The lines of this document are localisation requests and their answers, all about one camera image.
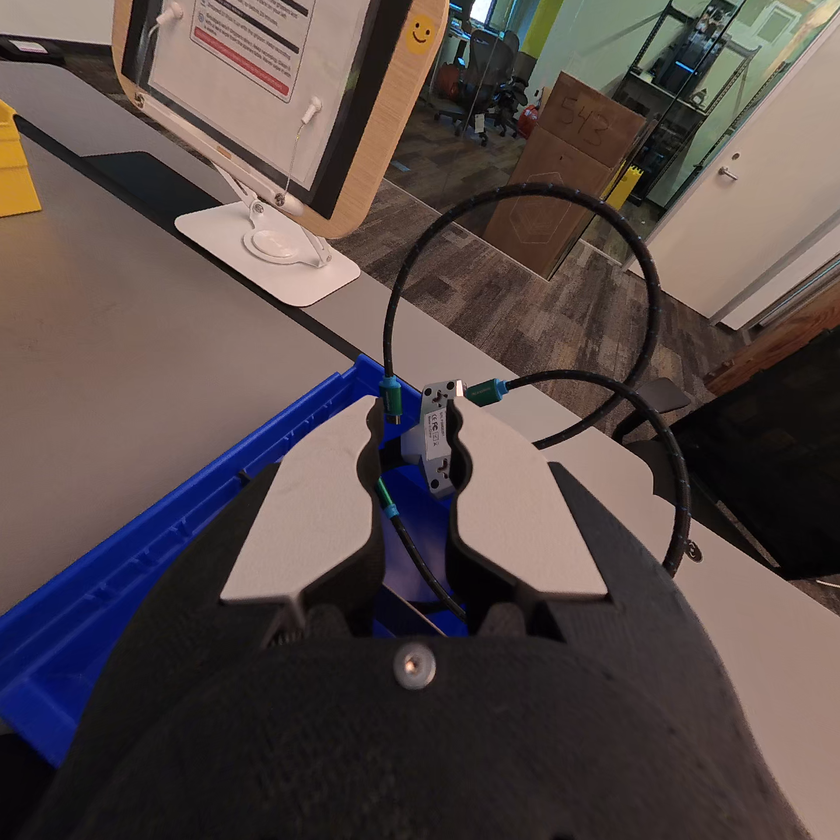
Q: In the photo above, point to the blue plastic bin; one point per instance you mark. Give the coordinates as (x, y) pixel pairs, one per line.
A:
(131, 590)

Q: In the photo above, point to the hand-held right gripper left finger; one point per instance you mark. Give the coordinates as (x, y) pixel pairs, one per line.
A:
(308, 518)

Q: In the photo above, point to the yellow plastic bin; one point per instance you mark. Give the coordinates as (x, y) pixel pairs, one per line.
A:
(16, 170)

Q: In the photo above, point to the brown cardboard box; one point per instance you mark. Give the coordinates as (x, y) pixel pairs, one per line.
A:
(564, 177)

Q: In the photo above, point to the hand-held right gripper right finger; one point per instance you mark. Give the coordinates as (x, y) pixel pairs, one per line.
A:
(525, 518)

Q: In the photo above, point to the silver hdmi splitter box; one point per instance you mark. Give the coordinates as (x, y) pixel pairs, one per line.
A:
(433, 433)

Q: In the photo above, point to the metal shelving rack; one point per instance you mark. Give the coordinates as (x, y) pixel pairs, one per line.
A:
(695, 72)

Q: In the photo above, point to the black mesh office chair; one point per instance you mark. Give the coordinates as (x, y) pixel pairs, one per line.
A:
(489, 79)

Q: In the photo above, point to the white door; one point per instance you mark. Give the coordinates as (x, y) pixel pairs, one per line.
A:
(754, 229)

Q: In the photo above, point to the wooden instruction board on stand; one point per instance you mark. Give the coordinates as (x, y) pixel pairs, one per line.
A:
(387, 131)

